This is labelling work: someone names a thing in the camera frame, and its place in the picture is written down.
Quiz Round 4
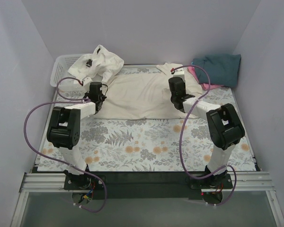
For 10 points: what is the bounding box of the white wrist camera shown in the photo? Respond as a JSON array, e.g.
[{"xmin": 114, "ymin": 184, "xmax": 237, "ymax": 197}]
[
  {"xmin": 80, "ymin": 76, "xmax": 93, "ymax": 87},
  {"xmin": 171, "ymin": 68, "xmax": 185, "ymax": 82}
]

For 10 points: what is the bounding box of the teal folded t shirt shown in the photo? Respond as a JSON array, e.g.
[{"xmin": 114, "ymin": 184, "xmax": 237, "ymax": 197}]
[{"xmin": 192, "ymin": 54, "xmax": 241, "ymax": 88}]

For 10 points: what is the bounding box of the white plastic laundry basket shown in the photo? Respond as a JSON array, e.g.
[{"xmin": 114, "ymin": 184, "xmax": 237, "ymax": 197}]
[{"xmin": 50, "ymin": 54, "xmax": 88, "ymax": 92}]

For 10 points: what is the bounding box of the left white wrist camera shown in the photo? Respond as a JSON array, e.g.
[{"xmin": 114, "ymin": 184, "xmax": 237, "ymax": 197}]
[{"xmin": 80, "ymin": 76, "xmax": 93, "ymax": 87}]

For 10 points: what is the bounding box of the pink folded t shirt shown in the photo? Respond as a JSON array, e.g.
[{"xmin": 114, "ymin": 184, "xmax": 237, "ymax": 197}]
[{"xmin": 187, "ymin": 67, "xmax": 222, "ymax": 90}]

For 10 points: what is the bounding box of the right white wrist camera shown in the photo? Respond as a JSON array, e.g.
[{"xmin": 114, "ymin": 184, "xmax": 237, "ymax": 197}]
[{"xmin": 171, "ymin": 68, "xmax": 185, "ymax": 82}]

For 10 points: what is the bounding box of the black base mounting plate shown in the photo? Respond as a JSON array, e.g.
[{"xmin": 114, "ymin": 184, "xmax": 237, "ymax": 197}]
[{"xmin": 63, "ymin": 170, "xmax": 234, "ymax": 202}]

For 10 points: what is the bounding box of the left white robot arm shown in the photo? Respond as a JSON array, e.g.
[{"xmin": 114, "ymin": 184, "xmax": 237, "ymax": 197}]
[{"xmin": 46, "ymin": 82, "xmax": 106, "ymax": 189}]

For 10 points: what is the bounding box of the white crumpled t shirt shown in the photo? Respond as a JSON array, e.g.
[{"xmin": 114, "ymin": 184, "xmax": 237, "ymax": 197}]
[{"xmin": 68, "ymin": 45, "xmax": 124, "ymax": 84}]

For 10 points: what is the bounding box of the floral table mat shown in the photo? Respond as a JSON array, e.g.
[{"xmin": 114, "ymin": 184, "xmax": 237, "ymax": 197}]
[{"xmin": 37, "ymin": 65, "xmax": 255, "ymax": 172}]

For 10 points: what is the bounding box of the aluminium frame rail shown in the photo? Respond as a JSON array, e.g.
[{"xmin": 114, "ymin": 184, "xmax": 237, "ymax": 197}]
[{"xmin": 20, "ymin": 171, "xmax": 275, "ymax": 192}]

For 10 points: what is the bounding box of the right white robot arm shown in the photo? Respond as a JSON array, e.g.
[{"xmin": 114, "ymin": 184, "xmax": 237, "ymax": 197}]
[{"xmin": 169, "ymin": 77, "xmax": 245, "ymax": 188}]

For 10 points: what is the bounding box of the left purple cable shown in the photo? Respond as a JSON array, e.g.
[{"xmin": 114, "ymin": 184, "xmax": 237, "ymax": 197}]
[{"xmin": 23, "ymin": 77, "xmax": 108, "ymax": 213}]

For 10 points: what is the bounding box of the cream t shirt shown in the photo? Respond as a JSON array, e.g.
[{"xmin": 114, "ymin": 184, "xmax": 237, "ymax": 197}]
[{"xmin": 94, "ymin": 62, "xmax": 204, "ymax": 120}]

